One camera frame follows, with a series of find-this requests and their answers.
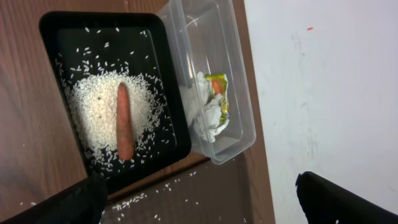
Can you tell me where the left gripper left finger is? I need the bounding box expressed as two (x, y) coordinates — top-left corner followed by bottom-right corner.
(0, 170), (109, 224)

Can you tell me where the black rectangular tray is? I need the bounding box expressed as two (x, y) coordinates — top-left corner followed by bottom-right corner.
(39, 11), (192, 194)

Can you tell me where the white rice pile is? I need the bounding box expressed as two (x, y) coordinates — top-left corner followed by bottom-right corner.
(55, 26), (175, 174)

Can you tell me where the yellow green snack wrapper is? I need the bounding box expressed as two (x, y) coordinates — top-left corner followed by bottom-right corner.
(205, 73), (229, 122)

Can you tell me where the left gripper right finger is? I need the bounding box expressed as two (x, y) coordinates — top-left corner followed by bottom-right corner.
(295, 171), (397, 224)

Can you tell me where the white tissue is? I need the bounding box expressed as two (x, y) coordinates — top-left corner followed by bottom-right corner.
(179, 72), (229, 142)

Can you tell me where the clear plastic waste bin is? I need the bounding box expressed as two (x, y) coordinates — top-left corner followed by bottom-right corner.
(158, 0), (256, 164)

